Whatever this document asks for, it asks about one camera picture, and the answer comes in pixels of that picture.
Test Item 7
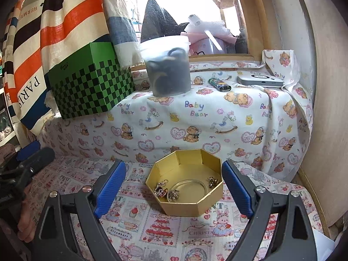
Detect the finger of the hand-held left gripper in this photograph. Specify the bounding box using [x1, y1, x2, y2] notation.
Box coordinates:
[0, 147, 56, 181]
[15, 141, 40, 161]

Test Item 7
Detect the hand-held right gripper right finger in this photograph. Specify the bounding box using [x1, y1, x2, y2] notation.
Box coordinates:
[221, 159, 317, 261]

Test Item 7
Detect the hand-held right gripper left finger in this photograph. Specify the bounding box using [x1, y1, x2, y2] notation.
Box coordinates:
[33, 159, 127, 261]

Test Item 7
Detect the silver bangle bracelet with crystals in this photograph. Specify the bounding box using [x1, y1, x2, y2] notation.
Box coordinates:
[167, 179, 207, 204]

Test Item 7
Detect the red and gold brooch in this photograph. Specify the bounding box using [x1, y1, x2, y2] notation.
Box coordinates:
[154, 180, 168, 197]

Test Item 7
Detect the gold octagonal box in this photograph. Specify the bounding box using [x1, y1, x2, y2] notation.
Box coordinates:
[145, 149, 224, 217]

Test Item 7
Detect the person's left hand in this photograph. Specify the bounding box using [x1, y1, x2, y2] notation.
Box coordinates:
[17, 196, 38, 241]

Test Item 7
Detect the strawberry print cloth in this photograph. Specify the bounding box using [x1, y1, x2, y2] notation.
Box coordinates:
[24, 155, 324, 261]

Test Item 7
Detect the bear print cloth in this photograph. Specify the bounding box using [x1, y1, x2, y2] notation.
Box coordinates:
[41, 49, 313, 181]

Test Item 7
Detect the green checkered box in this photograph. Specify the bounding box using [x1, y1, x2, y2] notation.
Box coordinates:
[47, 42, 136, 120]

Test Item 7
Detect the lighter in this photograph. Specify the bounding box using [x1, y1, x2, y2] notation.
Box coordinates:
[208, 78, 232, 92]

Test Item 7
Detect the white paper sheet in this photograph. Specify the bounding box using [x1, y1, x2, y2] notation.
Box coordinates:
[310, 228, 336, 261]

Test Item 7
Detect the white power bank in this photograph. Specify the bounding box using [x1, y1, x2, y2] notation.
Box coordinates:
[237, 73, 284, 89]

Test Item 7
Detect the clear plastic lidded container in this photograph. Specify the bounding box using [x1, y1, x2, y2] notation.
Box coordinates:
[139, 35, 191, 97]

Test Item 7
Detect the striped curtain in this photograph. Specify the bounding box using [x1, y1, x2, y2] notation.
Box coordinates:
[3, 0, 144, 131]

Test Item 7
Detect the pink package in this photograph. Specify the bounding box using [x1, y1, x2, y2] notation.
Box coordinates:
[181, 31, 237, 55]

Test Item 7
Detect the white plastic packaging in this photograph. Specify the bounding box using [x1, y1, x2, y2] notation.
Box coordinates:
[187, 13, 229, 33]

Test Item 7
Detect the dark grey fabric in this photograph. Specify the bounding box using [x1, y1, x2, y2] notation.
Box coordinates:
[140, 0, 189, 44]

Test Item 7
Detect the wooden window frame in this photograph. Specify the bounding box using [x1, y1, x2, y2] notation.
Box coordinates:
[187, 0, 283, 63]

